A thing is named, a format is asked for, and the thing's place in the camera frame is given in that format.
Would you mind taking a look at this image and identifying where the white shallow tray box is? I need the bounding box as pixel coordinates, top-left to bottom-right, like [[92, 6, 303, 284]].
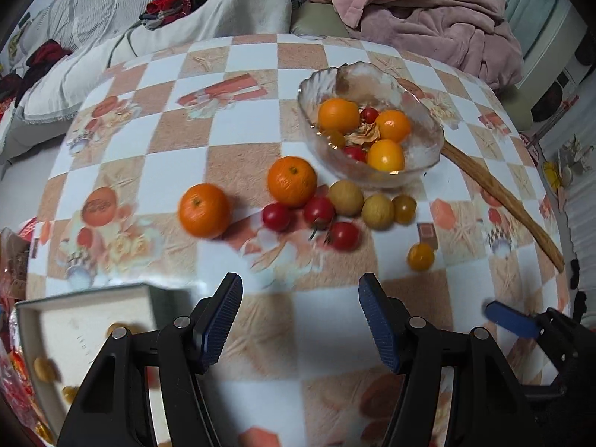
[[16, 283, 192, 436]]

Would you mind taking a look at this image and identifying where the large orange mandarin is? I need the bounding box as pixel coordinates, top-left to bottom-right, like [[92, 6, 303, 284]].
[[178, 183, 232, 239]]

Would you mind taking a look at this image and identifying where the clear glass fruit bowl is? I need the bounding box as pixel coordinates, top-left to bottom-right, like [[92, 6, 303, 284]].
[[297, 61, 444, 189]]

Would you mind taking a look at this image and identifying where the checkered tablecloth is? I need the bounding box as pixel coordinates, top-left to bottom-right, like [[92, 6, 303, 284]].
[[26, 34, 571, 446]]

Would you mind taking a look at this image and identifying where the pink blanket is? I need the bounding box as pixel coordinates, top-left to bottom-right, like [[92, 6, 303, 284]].
[[308, 0, 523, 91]]

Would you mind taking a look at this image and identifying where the white covered sofa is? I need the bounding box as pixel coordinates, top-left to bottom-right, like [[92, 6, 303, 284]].
[[1, 0, 298, 162]]

